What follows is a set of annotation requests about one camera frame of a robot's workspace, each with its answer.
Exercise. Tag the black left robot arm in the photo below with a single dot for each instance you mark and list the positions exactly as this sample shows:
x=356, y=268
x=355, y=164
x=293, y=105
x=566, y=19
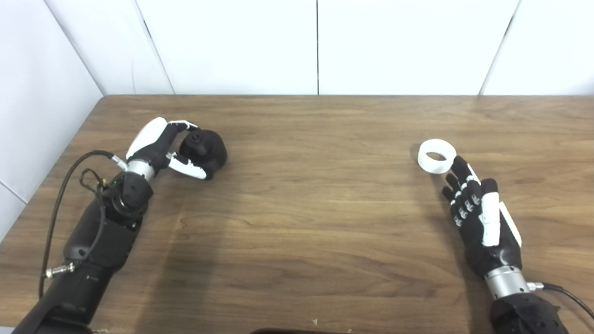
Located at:
x=97, y=246

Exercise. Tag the round black part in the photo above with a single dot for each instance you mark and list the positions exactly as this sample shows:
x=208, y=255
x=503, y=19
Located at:
x=211, y=148

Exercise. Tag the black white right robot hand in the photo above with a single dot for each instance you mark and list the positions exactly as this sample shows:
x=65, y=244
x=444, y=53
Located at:
x=482, y=255

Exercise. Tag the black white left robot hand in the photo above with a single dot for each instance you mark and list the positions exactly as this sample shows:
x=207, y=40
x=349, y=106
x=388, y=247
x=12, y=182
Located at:
x=148, y=139

